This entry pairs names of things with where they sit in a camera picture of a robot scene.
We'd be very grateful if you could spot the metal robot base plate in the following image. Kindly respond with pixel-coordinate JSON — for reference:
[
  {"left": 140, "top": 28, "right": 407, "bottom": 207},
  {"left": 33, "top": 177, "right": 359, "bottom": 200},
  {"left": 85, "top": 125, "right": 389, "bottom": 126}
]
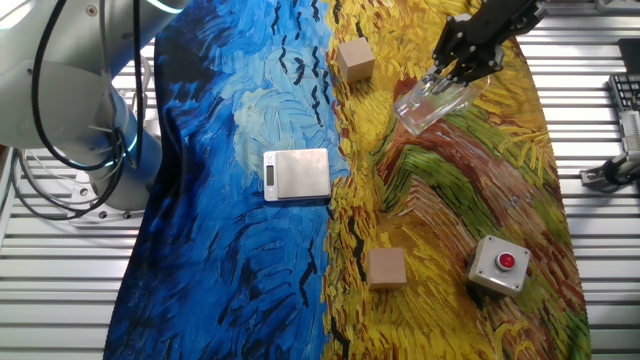
[{"left": 64, "top": 169, "right": 151, "bottom": 227}]

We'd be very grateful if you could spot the clear plastic cup with water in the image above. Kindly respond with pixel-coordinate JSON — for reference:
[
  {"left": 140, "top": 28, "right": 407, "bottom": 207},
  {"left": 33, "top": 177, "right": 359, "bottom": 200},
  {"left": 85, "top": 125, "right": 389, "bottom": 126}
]
[{"left": 393, "top": 73, "right": 476, "bottom": 137}]

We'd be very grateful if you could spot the ribbed silver depth camera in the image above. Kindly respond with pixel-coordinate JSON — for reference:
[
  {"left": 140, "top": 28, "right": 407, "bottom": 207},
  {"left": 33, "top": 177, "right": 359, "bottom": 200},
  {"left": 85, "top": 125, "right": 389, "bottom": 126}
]
[{"left": 618, "top": 109, "right": 640, "bottom": 154}]

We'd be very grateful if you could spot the grey box with red button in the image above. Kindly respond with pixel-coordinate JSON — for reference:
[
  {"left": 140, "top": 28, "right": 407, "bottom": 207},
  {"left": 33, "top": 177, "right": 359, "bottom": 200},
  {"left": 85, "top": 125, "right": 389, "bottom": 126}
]
[{"left": 462, "top": 234, "right": 532, "bottom": 299}]

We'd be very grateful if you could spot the Van Gogh painting print cloth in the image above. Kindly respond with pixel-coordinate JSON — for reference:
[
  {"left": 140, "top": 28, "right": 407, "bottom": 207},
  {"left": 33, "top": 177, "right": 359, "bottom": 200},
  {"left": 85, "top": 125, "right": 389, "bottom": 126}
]
[{"left": 102, "top": 0, "right": 594, "bottom": 360}]

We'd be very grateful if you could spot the thick black braided cable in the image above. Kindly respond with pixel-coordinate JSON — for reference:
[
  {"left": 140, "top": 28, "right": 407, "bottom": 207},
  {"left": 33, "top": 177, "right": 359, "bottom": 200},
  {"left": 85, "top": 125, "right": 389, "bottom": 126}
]
[{"left": 29, "top": 0, "right": 147, "bottom": 172}]

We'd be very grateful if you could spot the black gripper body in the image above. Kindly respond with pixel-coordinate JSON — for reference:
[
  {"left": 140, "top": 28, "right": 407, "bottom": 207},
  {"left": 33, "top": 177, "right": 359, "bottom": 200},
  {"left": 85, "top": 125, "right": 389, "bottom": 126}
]
[{"left": 466, "top": 0, "right": 549, "bottom": 57}]

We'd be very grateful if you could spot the silver digital kitchen scale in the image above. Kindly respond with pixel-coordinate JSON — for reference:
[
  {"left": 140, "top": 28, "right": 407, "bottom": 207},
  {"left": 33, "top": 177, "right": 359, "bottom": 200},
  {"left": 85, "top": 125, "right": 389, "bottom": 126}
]
[{"left": 263, "top": 148, "right": 332, "bottom": 203}]

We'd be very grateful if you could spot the light wooden cube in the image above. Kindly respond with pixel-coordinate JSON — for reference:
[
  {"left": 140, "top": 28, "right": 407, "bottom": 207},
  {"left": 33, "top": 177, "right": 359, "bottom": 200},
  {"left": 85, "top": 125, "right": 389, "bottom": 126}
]
[
  {"left": 366, "top": 246, "right": 408, "bottom": 291},
  {"left": 336, "top": 37, "right": 377, "bottom": 85}
]

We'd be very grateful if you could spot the empty clear plastic cup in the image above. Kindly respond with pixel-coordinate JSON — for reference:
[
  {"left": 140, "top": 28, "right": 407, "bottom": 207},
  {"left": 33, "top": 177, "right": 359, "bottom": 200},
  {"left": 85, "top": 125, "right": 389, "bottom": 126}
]
[{"left": 449, "top": 69, "right": 494, "bottom": 109}]

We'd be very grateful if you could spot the grey hose with metal connector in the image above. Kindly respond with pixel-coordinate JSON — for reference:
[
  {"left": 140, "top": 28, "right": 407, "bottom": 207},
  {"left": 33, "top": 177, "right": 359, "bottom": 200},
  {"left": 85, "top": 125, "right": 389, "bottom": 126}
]
[{"left": 130, "top": 54, "right": 154, "bottom": 124}]

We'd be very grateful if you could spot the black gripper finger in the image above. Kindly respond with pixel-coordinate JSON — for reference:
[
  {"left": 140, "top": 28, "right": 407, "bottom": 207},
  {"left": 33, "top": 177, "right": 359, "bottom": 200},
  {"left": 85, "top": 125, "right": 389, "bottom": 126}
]
[
  {"left": 431, "top": 16, "right": 474, "bottom": 77},
  {"left": 446, "top": 43, "right": 505, "bottom": 87}
]

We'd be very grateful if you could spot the black flat device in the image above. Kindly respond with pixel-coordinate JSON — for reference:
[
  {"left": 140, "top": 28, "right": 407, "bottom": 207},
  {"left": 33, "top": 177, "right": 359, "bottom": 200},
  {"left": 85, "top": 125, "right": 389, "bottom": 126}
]
[{"left": 617, "top": 38, "right": 640, "bottom": 76}]

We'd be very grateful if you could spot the black computer keyboard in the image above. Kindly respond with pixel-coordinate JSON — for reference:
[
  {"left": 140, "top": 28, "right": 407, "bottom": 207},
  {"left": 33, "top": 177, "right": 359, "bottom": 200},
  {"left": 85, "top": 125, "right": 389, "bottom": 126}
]
[{"left": 608, "top": 73, "right": 640, "bottom": 112}]

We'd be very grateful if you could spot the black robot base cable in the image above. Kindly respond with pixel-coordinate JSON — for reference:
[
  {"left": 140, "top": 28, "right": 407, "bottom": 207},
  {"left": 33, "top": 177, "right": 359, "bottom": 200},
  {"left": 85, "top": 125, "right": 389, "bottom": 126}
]
[{"left": 0, "top": 147, "right": 126, "bottom": 222}]

